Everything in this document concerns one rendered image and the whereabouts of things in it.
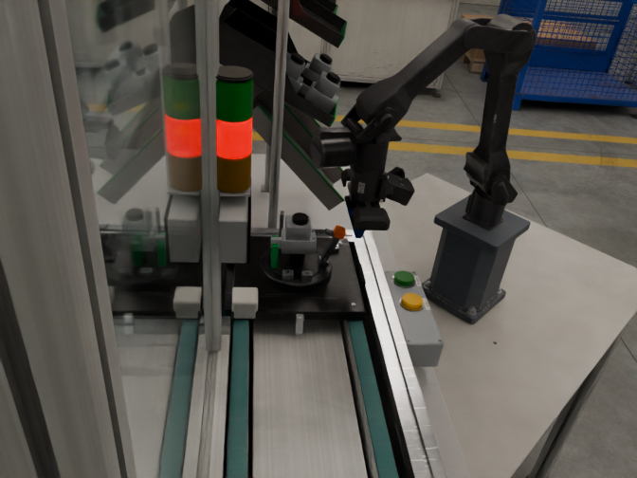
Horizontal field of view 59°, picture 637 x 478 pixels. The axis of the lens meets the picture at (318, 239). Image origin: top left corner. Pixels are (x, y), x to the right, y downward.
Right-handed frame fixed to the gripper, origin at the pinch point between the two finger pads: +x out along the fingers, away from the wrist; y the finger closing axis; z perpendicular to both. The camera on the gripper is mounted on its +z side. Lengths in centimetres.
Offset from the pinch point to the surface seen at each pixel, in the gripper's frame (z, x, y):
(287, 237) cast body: -13.5, 2.4, -2.2
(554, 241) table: 60, 23, 29
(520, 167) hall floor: 166, 108, 251
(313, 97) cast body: -7.8, -14.0, 26.6
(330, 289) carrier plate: -5.1, 11.7, -5.7
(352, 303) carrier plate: -1.5, 11.7, -9.5
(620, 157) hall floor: 254, 108, 274
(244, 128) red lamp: -21.5, -26.5, -21.1
